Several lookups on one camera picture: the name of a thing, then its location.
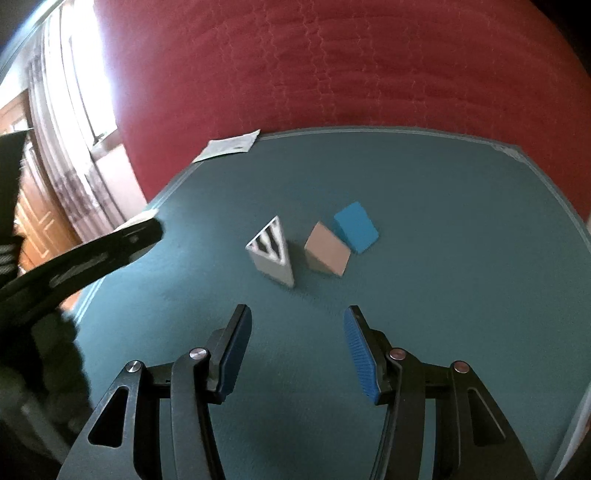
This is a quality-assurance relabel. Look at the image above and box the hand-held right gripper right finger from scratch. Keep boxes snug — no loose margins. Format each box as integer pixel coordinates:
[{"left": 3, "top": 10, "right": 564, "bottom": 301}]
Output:
[{"left": 343, "top": 305, "right": 539, "bottom": 480}]

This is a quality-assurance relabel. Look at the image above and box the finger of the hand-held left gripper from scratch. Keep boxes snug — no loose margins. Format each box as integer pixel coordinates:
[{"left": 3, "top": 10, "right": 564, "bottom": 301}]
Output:
[{"left": 106, "top": 209, "right": 164, "bottom": 271}]

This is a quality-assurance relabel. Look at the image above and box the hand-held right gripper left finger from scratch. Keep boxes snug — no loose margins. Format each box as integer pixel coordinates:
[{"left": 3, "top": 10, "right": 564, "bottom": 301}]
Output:
[{"left": 58, "top": 303, "right": 253, "bottom": 480}]

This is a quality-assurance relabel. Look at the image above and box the white zebra striped block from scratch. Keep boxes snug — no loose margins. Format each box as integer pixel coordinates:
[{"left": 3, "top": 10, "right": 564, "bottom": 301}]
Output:
[{"left": 245, "top": 215, "right": 295, "bottom": 289}]

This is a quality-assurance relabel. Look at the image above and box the person's left forearm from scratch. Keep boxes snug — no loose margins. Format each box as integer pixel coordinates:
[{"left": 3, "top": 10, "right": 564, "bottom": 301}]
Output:
[{"left": 0, "top": 309, "right": 95, "bottom": 480}]

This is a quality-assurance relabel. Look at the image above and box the wooden door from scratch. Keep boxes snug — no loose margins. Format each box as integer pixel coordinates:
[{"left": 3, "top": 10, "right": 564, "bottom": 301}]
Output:
[{"left": 0, "top": 90, "right": 81, "bottom": 278}]

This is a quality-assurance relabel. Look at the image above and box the beige wedge block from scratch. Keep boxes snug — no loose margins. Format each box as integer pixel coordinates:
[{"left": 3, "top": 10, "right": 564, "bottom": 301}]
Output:
[{"left": 304, "top": 222, "right": 350, "bottom": 278}]

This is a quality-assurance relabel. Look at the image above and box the blue block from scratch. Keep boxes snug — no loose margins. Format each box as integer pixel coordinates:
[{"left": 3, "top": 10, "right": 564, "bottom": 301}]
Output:
[{"left": 333, "top": 200, "right": 382, "bottom": 254}]

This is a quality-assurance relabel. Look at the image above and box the white paper card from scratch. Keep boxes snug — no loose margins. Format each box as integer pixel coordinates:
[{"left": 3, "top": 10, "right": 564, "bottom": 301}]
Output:
[{"left": 191, "top": 130, "right": 262, "bottom": 163}]

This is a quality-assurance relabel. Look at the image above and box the patterned curtain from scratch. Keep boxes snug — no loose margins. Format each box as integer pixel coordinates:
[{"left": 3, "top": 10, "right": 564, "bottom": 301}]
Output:
[{"left": 25, "top": 9, "right": 148, "bottom": 243}]

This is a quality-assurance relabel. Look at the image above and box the window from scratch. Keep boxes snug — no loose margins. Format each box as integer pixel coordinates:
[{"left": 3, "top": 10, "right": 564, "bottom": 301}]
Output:
[{"left": 65, "top": 14, "right": 125, "bottom": 148}]

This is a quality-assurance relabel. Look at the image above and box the red quilted bedspread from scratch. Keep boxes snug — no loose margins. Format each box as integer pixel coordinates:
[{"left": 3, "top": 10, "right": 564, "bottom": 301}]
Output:
[{"left": 92, "top": 0, "right": 591, "bottom": 222}]

